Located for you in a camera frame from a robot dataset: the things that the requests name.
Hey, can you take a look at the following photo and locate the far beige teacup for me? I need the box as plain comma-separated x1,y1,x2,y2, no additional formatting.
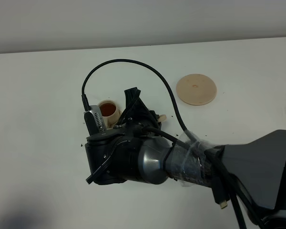
98,100,122,129

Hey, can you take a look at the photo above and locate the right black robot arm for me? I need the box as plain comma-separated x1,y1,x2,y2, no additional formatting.
82,88,286,229

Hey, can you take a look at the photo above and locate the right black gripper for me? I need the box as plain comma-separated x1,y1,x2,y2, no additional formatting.
114,87,162,137

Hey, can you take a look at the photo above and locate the right black camera cable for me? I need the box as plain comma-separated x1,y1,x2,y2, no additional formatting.
82,59,265,229

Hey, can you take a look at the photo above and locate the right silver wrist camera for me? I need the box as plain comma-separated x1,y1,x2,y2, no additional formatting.
84,105,106,135

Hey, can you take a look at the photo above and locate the beige teapot saucer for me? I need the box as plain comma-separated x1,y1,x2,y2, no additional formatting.
176,74,217,106

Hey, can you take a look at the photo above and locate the beige ceramic teapot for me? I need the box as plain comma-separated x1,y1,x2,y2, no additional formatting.
157,114,167,123

